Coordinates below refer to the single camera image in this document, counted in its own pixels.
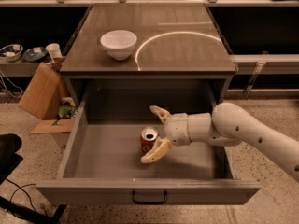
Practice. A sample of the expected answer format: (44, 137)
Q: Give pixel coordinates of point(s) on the red coke can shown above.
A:
(148, 137)

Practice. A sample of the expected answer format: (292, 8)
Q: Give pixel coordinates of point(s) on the open grey top drawer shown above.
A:
(101, 163)

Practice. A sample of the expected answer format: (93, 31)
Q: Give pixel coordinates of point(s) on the grey low shelf left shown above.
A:
(22, 68)

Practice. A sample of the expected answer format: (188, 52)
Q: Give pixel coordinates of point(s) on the green snack bag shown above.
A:
(67, 112)

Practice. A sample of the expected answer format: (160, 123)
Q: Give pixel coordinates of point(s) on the black drawer handle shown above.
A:
(149, 198)

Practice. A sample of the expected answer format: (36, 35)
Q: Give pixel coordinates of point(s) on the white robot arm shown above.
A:
(227, 125)

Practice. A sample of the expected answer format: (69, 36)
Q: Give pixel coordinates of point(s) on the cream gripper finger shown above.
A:
(160, 148)
(161, 113)

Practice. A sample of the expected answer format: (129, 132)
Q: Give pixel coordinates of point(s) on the white paper cup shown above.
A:
(53, 50)

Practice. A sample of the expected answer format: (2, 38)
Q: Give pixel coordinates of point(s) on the dark blue plate bowl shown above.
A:
(35, 55)

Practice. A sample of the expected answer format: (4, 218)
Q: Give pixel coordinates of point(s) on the black chair base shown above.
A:
(9, 159)

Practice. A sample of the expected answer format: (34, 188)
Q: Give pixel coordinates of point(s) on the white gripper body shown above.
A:
(177, 129)

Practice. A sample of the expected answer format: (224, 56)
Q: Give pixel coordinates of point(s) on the grey low shelf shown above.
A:
(22, 68)
(267, 64)

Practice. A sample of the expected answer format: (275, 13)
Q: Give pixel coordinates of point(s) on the grey cabinet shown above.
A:
(174, 41)

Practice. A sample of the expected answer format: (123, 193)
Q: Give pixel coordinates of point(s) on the grey low shelf right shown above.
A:
(267, 64)

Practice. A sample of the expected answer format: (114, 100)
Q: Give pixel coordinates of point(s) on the blue patterned bowl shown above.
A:
(11, 52)

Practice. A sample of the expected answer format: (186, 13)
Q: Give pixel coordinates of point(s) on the brown cardboard box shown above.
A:
(43, 98)

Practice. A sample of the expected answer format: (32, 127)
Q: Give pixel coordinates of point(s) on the white ceramic bowl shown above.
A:
(119, 44)

